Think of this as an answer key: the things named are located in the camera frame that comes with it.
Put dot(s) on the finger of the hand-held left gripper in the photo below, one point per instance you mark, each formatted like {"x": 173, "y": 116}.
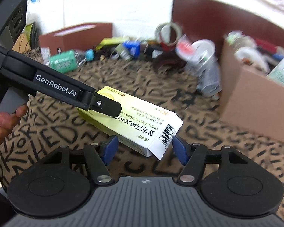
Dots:
{"x": 107, "y": 107}

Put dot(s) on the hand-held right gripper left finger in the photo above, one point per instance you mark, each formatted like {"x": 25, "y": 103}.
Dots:
{"x": 110, "y": 150}

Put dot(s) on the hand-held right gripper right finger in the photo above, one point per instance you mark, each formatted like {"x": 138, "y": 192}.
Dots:
{"x": 181, "y": 150}

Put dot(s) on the yellow-green medicine box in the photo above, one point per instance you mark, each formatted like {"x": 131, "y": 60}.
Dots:
{"x": 137, "y": 123}

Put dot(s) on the blue plastic box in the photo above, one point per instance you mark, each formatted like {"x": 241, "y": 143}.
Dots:
{"x": 131, "y": 48}

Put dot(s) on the brown cardboard box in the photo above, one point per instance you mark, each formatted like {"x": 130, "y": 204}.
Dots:
{"x": 246, "y": 99}

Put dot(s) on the person's left hand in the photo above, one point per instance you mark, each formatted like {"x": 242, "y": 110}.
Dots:
{"x": 3, "y": 125}

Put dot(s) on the green packet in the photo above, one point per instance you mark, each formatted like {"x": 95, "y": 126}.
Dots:
{"x": 62, "y": 61}

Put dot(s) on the small teal item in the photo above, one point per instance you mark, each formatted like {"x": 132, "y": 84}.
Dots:
{"x": 90, "y": 54}

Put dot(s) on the maroon cardboard box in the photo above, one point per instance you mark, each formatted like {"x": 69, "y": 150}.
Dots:
{"x": 73, "y": 37}

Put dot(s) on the letter-printed blanket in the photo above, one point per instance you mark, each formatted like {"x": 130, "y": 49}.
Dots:
{"x": 156, "y": 87}

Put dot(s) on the flat yellow-green box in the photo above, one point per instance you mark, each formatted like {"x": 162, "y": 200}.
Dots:
{"x": 111, "y": 42}

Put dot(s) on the clear plastic bottle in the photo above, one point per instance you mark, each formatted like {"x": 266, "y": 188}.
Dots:
{"x": 210, "y": 82}

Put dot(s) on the black box with barcode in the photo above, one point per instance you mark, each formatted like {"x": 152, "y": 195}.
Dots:
{"x": 153, "y": 49}

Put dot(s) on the clear plastic cup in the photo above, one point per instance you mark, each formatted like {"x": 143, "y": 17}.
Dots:
{"x": 201, "y": 65}

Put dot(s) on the clear tape roll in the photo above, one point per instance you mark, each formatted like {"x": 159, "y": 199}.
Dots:
{"x": 159, "y": 29}

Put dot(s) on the plastic bag with red item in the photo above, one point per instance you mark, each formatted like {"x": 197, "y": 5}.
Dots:
{"x": 185, "y": 48}

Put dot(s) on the white round item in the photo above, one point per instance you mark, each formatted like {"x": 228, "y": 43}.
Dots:
{"x": 249, "y": 59}

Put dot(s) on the bag of green beads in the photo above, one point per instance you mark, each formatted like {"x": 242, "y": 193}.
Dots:
{"x": 282, "y": 72}

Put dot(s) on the dark brown headboard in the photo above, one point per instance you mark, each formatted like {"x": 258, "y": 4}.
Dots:
{"x": 203, "y": 11}

